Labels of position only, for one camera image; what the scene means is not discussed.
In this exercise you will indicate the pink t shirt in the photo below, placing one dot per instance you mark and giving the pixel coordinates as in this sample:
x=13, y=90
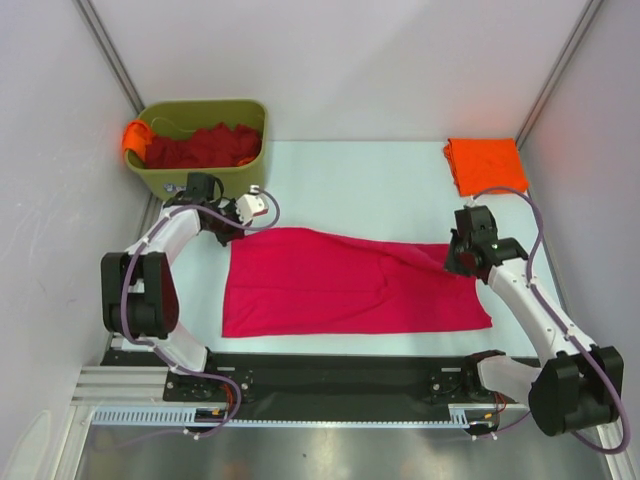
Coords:
x=298, y=281

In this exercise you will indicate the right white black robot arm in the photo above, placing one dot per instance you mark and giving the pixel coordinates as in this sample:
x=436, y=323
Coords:
x=577, y=384

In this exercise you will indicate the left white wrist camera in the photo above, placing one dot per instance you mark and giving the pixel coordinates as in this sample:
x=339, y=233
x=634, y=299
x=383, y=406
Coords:
x=250, y=205

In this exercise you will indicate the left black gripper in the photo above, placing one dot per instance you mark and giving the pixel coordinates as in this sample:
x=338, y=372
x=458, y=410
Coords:
x=235, y=233

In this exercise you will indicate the aluminium frame rail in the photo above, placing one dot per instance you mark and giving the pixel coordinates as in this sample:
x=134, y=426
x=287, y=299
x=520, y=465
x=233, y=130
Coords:
x=114, y=385

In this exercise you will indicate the olive green plastic bin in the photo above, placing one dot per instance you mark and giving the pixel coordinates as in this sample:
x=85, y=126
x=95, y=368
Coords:
x=179, y=119

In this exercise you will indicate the slotted cable duct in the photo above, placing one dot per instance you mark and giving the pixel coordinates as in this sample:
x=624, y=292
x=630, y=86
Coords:
x=447, y=417

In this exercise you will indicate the orange cloth on bin rim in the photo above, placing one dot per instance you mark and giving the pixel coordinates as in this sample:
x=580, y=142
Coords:
x=136, y=137

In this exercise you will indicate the dark red t shirt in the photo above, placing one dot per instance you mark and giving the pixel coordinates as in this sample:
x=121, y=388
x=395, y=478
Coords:
x=218, y=147

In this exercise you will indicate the folded orange t shirt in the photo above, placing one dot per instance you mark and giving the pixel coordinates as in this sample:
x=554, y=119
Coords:
x=477, y=164

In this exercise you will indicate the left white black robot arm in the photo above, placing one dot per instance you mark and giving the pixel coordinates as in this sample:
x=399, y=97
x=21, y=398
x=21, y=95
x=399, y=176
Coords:
x=139, y=296

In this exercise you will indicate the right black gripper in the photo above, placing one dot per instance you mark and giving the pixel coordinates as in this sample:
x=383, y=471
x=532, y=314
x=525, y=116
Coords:
x=450, y=264

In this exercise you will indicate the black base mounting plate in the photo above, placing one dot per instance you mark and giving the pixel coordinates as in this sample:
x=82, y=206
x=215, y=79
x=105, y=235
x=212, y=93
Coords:
x=334, y=386

